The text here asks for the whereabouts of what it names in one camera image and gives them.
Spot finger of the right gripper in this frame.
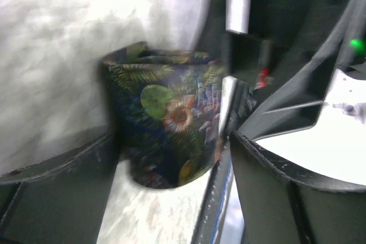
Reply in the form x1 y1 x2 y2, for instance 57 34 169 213
191 77 255 243

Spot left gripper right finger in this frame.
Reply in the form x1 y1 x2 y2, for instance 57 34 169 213
230 132 365 243

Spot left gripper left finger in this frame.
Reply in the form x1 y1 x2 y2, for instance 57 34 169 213
1 134 119 244

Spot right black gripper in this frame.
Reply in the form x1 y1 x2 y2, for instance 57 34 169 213
194 0 365 140

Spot dark patterned necktie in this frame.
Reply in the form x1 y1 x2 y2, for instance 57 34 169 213
100 42 225 189

